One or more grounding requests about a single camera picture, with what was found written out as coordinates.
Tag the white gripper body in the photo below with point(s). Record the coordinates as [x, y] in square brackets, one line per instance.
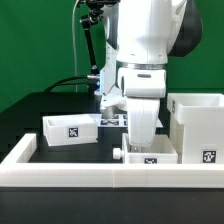
[142, 91]

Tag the white drawer cabinet box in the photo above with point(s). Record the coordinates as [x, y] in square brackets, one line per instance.
[197, 127]

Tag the white front drawer tray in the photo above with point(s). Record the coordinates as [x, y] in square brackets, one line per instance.
[160, 152]

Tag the white drawer tray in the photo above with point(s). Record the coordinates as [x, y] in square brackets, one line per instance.
[70, 129]
[160, 152]

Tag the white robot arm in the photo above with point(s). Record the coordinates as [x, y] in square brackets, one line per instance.
[140, 37]

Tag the white marker tag sheet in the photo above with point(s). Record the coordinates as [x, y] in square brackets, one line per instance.
[120, 120]

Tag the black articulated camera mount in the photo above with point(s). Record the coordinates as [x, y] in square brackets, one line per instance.
[95, 15]

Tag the white fence frame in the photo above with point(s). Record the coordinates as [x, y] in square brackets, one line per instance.
[17, 171]

